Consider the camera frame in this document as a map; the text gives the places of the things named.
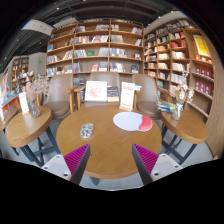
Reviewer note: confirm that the dark cover book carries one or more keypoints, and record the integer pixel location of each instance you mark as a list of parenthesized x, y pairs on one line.
[(113, 93)]

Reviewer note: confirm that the small white table sign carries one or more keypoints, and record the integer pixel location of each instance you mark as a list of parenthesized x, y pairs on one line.
[(23, 102)]

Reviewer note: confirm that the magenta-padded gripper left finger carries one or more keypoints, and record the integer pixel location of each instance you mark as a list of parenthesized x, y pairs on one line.
[(74, 159)]

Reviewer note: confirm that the white framed pink floral picture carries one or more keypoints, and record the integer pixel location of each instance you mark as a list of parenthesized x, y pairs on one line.
[(96, 90)]

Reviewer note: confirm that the glass vase with pink flowers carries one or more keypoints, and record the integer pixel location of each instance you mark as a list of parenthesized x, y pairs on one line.
[(34, 106)]

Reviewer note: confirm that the white mouse pad, red wrist rest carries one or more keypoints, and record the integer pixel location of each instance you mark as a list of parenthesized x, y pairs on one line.
[(128, 120)]

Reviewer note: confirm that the orange book display table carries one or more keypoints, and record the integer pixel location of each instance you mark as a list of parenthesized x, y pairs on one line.
[(10, 101)]

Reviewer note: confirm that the glass vase with white flowers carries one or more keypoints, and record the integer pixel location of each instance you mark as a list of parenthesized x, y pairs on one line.
[(177, 110)]

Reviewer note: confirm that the distant wooden bookshelf unit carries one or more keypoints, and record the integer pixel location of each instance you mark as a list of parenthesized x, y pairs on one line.
[(20, 70)]

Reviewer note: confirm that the round wooden side table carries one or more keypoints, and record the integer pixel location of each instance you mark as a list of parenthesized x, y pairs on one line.
[(8, 117), (28, 128), (186, 128)]

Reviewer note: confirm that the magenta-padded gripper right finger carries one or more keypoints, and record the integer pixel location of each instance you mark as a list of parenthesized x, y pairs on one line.
[(148, 160)]

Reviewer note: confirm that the transparent computer mouse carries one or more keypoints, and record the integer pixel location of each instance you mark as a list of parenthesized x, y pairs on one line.
[(86, 130)]

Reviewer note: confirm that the wide wooden bookshelf unit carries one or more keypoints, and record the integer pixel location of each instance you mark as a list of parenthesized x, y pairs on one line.
[(96, 46)]

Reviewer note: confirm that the white sign on wooden base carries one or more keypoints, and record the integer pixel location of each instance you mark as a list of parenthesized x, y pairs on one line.
[(127, 95)]

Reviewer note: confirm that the stack of colourful books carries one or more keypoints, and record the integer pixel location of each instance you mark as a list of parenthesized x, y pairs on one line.
[(165, 106)]

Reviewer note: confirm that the white hanging ceiling sign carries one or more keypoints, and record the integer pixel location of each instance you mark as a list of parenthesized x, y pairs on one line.
[(37, 27)]

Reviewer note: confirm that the curved wooden bookshelf unit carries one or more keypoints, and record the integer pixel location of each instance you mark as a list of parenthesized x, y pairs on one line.
[(186, 60)]

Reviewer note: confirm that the light blue book stack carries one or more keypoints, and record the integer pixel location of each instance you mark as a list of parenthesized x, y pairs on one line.
[(138, 87)]

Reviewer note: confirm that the beige armchair with wooden arms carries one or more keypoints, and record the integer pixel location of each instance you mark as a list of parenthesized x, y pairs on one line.
[(146, 96), (103, 76), (60, 96)]

